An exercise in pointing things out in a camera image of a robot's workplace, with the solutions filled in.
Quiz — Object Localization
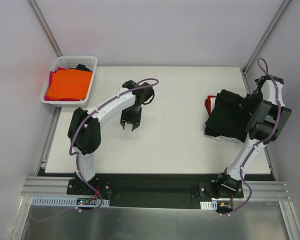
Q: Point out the left aluminium corner post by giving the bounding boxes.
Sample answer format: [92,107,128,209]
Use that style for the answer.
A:
[26,0,63,58]

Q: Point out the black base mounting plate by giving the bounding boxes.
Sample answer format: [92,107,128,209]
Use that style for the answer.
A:
[66,173,244,209]

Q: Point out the navy t shirt in basket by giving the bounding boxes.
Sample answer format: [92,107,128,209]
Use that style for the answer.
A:
[75,64,92,73]

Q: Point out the aluminium corner post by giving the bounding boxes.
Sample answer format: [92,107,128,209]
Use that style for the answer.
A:
[241,0,293,76]
[26,0,63,58]

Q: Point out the left white cable duct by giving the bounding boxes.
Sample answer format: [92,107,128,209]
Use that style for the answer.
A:
[31,196,110,208]

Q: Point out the white cable duct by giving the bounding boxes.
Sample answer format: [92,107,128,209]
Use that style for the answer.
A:
[31,196,110,208]
[200,200,218,211]

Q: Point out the white plastic laundry basket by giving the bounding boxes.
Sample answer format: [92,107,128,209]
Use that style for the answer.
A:
[40,55,98,108]

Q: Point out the right white cable duct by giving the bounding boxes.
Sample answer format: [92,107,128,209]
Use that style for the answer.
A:
[200,200,218,211]

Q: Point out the black t shirt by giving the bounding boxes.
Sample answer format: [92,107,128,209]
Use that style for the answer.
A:
[204,125,247,143]
[205,89,251,135]

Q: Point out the orange t shirt in basket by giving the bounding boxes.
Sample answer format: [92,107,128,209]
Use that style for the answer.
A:
[46,69,93,101]

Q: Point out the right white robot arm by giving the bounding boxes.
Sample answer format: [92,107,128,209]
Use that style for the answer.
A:
[212,74,292,199]

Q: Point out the right aluminium corner post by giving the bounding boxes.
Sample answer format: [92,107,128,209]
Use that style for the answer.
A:
[241,0,293,76]

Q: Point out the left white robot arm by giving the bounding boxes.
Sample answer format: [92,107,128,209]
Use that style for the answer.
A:
[67,78,159,195]

